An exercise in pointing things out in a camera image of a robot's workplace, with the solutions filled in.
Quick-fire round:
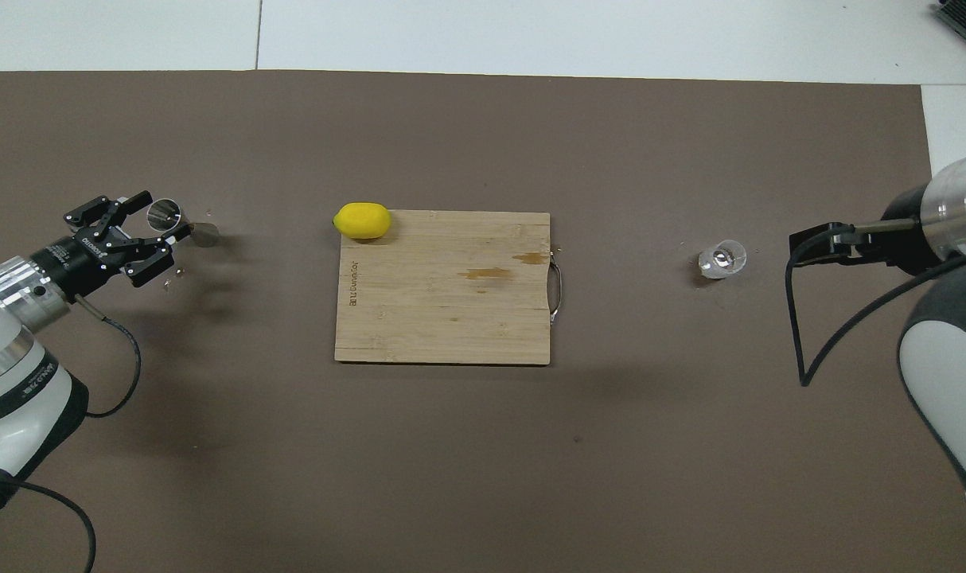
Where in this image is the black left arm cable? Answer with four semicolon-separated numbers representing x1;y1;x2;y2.
0;293;143;573

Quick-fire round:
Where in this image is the bamboo cutting board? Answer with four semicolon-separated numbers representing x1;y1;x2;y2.
334;210;564;366

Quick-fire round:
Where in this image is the brown table mat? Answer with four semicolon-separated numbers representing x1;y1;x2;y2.
0;70;966;573

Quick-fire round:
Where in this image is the yellow lemon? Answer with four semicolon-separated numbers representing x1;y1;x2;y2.
333;202;392;241

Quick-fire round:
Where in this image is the steel double jigger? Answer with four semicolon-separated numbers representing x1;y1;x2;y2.
146;198;221;249

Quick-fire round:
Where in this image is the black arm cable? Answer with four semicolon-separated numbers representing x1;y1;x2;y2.
0;293;143;573
785;223;966;388

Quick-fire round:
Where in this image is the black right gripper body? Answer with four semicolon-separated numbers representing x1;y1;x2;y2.
857;185;941;275

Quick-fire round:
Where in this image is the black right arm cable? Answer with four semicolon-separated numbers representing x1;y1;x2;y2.
785;223;966;388

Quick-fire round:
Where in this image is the clear glass cup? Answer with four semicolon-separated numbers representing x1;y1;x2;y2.
697;239;748;280

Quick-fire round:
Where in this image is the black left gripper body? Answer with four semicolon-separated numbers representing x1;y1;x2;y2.
31;225;138;299

